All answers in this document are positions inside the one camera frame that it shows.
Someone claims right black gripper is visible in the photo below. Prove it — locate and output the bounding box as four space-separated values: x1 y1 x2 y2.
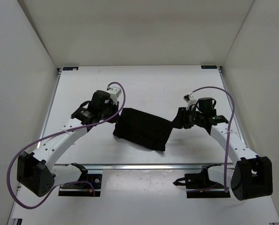
169 107 204 129

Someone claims black skirt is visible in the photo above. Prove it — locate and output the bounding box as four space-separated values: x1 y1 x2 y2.
113 108 182 151

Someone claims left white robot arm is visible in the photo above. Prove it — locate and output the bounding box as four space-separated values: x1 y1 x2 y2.
17 87 122 197

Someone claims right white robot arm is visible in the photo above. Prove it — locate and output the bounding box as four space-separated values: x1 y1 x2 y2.
174 95 273 201

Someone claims right blue table label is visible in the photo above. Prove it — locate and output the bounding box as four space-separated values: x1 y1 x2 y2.
201 65 217 69

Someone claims blue table label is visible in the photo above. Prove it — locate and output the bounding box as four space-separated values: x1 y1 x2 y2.
201 65 217 69
62 67 79 71

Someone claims left blue table label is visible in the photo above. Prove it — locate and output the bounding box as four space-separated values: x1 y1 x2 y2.
62 67 79 71

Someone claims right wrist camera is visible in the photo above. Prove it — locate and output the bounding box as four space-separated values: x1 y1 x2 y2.
184 93 197 110

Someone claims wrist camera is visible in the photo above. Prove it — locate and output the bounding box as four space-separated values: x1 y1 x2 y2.
107 86 122 105
184 93 197 110

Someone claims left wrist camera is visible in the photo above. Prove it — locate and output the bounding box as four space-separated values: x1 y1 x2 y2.
107 86 122 105

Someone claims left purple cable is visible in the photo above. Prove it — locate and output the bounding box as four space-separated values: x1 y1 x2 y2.
7 81 127 209

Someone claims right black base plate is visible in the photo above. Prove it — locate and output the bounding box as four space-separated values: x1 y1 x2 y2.
173 164 231 199

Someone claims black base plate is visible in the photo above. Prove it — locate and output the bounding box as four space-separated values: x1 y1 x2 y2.
58 170 103 197
173 164 231 199

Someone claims aluminium table rail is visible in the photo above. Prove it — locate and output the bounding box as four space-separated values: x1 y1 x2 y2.
31 164 255 171

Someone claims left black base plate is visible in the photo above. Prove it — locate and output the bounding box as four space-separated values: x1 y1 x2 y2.
58 170 103 197

